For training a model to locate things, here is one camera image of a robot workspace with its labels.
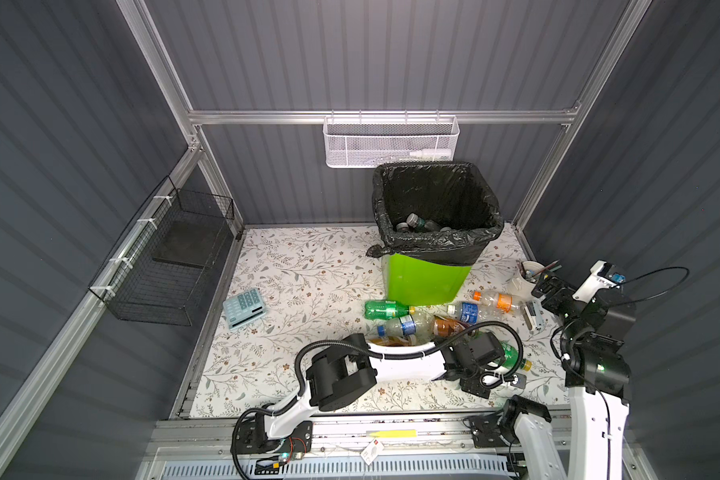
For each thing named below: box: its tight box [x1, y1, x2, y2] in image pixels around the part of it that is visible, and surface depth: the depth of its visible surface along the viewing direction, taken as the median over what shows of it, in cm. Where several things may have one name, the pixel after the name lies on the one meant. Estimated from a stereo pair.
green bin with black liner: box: [366, 161, 504, 306], surface depth 86 cm
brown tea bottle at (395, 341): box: [368, 336, 421, 347], surface depth 88 cm
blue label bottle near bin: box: [447, 302, 499, 325], surface depth 93 cm
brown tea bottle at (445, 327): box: [433, 316, 471, 338], surface depth 89 cm
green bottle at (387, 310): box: [364, 300, 416, 320], surface depth 95 cm
